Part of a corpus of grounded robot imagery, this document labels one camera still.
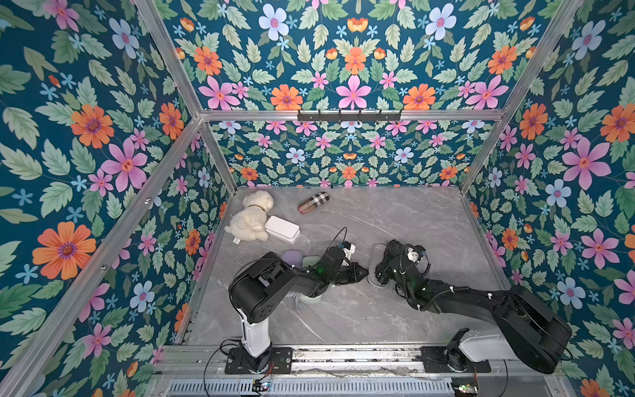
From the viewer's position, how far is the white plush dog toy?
0.96 meters

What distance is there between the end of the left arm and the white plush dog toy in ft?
1.17

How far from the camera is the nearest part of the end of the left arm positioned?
2.44ft
